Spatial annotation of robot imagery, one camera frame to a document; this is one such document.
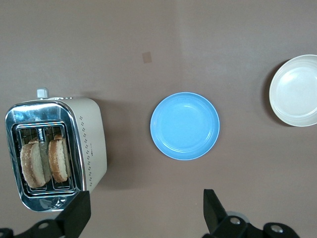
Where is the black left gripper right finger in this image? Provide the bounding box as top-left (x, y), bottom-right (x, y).
top-left (203, 189), bottom-right (301, 238)

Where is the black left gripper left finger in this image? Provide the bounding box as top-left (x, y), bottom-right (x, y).
top-left (0, 190), bottom-right (92, 238)

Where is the toasted bread slice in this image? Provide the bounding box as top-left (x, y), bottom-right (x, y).
top-left (48, 134), bottom-right (72, 183)
top-left (19, 138), bottom-right (53, 188)

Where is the blue plate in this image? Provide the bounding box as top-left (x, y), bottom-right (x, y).
top-left (150, 92), bottom-right (220, 161)

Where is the beige plate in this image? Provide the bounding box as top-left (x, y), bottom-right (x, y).
top-left (268, 54), bottom-right (317, 127)

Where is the beige and chrome toaster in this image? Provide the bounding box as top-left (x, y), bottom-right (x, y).
top-left (4, 87), bottom-right (108, 213)

